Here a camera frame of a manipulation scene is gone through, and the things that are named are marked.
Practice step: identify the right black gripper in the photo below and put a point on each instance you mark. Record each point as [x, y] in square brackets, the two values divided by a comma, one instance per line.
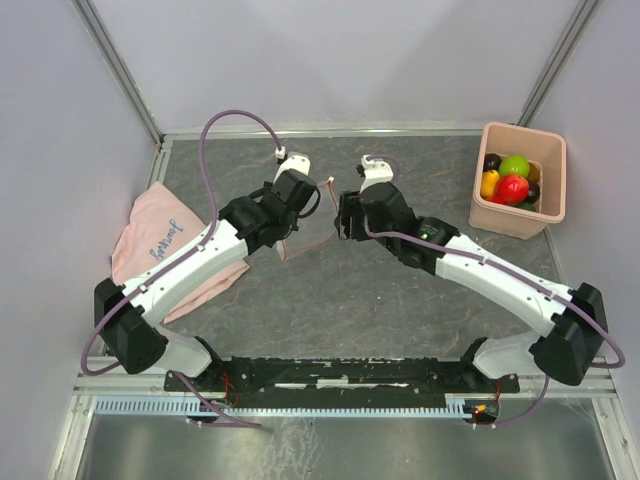
[350, 206]

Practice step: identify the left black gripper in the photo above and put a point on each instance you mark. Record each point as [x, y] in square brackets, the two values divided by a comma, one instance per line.
[268, 186]

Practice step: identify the clear zip top bag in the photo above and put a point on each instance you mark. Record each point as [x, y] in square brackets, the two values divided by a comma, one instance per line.
[315, 230]

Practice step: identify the red apple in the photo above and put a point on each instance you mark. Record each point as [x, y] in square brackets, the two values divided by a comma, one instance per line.
[512, 188]

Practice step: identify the green apple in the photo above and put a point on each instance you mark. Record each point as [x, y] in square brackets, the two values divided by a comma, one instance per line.
[514, 165]

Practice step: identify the pink plastic bin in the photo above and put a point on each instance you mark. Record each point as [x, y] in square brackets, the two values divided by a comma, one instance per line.
[549, 151]

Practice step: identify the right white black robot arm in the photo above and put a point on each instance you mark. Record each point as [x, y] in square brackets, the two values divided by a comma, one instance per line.
[566, 325]

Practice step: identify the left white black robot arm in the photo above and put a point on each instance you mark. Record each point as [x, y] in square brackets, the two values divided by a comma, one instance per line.
[133, 312]

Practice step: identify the yellow lemon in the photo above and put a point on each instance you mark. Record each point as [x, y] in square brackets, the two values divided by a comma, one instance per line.
[488, 185]

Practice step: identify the pink folded cloth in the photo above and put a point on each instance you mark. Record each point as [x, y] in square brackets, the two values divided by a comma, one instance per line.
[159, 225]

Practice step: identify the small red fruit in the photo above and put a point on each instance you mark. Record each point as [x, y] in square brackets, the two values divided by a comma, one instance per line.
[496, 200]

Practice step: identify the dark green fruit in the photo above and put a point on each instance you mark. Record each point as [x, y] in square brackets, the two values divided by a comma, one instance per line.
[526, 206]

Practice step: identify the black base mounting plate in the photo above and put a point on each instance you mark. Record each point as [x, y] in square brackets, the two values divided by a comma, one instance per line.
[275, 383]

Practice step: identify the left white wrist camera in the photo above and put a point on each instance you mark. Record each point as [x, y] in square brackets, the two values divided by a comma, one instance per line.
[291, 161]

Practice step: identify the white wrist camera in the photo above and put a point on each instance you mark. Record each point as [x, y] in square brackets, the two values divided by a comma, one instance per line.
[377, 168]
[291, 161]

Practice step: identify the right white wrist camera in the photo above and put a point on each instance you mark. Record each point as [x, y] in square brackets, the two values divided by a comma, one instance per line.
[377, 168]

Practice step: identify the aluminium frame rail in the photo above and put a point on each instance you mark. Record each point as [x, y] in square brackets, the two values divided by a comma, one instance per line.
[348, 133]

